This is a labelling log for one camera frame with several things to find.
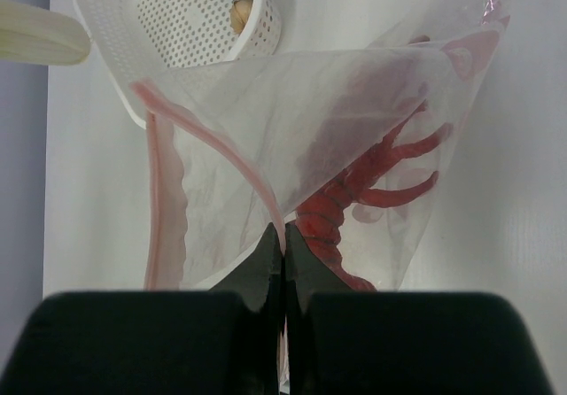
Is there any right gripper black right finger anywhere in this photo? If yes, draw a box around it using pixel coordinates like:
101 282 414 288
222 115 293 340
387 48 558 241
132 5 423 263
284 225 553 394

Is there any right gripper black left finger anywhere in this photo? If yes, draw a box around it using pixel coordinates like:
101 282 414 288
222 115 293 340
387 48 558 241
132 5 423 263
1 226 282 394

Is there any red toy lobster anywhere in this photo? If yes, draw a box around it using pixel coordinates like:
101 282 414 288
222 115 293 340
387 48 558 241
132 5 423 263
294 34 479 292

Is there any clear zip top bag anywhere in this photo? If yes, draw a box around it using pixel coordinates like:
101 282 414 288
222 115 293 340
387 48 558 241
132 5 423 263
131 0 510 290

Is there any white plastic basket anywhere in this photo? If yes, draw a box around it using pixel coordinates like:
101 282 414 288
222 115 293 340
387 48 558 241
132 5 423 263
74 0 283 127

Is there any green toy leek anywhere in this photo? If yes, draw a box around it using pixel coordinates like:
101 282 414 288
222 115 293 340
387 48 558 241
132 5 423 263
1 0 91 66

